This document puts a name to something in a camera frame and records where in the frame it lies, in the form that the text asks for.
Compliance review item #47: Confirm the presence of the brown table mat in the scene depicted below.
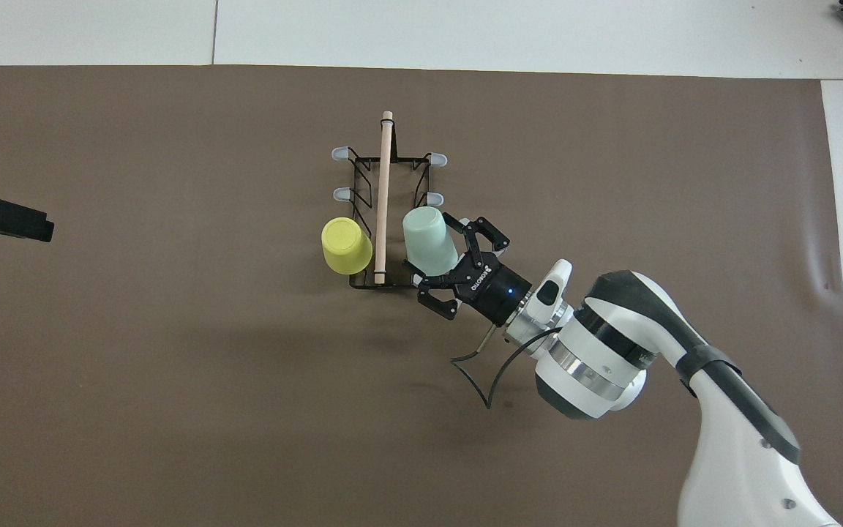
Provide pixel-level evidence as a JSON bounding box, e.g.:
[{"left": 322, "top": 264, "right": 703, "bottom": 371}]
[{"left": 0, "top": 64, "right": 843, "bottom": 527}]

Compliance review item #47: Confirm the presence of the black wire cup rack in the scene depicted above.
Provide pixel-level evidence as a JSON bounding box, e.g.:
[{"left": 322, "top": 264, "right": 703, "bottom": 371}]
[{"left": 324, "top": 111, "right": 449, "bottom": 291}]

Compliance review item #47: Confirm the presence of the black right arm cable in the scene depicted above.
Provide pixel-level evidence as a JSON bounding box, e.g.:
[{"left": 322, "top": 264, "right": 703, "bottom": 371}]
[{"left": 451, "top": 326, "right": 565, "bottom": 409}]

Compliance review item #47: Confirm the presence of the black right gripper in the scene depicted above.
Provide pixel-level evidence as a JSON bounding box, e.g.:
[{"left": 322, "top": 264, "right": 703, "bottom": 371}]
[{"left": 417, "top": 212, "right": 532, "bottom": 326}]

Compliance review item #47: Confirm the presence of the yellow plastic cup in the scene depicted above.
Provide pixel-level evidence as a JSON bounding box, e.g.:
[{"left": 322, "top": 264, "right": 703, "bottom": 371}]
[{"left": 321, "top": 217, "right": 374, "bottom": 275}]

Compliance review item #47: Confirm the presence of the pale green plastic cup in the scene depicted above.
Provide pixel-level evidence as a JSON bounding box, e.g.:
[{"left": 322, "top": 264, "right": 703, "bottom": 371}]
[{"left": 401, "top": 206, "right": 460, "bottom": 270}]

